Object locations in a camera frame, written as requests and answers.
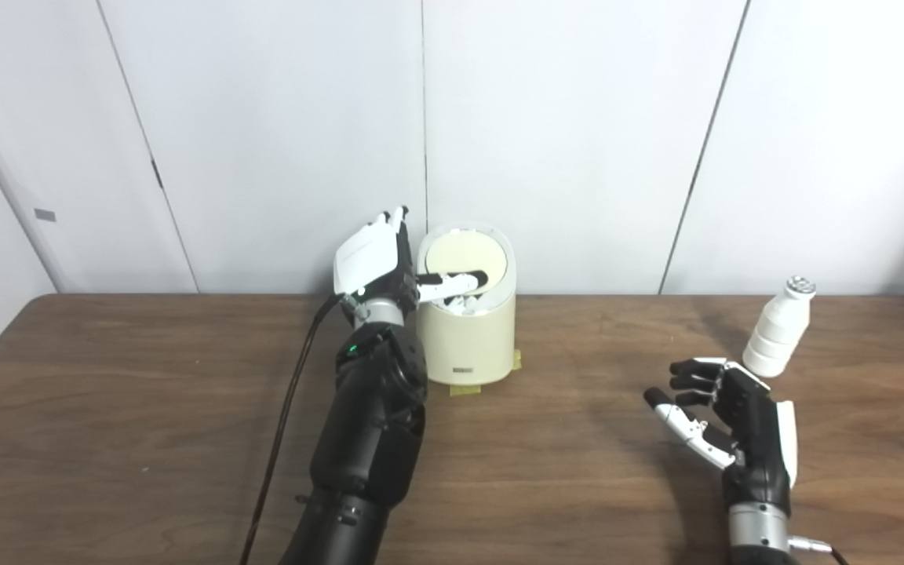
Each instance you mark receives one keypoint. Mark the cream round bin lid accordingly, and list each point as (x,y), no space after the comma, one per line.
(460,251)

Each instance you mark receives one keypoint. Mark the cream-colored bin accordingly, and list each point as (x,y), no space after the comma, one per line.
(472,345)

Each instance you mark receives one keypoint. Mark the grey wall label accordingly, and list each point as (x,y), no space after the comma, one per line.
(45,215)

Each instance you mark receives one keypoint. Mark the small white plastic bottle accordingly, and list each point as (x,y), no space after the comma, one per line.
(774,333)

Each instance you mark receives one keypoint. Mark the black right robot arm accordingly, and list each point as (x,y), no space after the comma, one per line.
(758,534)

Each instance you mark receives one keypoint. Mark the black wall seam hinge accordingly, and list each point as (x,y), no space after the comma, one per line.
(157,174)

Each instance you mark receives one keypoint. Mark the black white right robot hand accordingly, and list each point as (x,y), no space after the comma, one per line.
(758,447)

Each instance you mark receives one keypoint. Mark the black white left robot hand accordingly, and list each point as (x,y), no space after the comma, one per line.
(369,259)

